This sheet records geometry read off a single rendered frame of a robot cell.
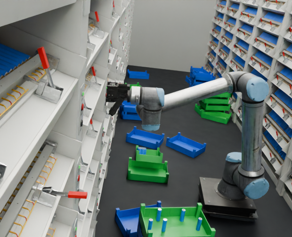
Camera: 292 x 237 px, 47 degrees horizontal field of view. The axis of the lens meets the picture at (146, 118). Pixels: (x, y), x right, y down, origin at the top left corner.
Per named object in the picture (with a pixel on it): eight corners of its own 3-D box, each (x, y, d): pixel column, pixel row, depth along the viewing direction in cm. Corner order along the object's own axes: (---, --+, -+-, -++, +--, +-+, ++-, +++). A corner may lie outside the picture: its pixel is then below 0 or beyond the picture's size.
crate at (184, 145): (205, 151, 308) (206, 143, 305) (193, 158, 293) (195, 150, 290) (177, 139, 325) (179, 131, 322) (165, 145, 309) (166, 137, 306)
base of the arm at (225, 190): (242, 184, 236) (245, 172, 232) (248, 201, 218) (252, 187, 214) (215, 182, 236) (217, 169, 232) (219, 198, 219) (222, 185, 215)
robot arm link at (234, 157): (239, 171, 232) (243, 148, 226) (252, 185, 217) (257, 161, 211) (218, 173, 228) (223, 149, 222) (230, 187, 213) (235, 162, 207)
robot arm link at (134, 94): (138, 101, 173) (139, 107, 164) (129, 100, 172) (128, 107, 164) (140, 84, 169) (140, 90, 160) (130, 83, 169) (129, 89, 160)
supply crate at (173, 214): (198, 216, 168) (200, 202, 165) (212, 245, 150) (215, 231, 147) (138, 217, 162) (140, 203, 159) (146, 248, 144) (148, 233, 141)
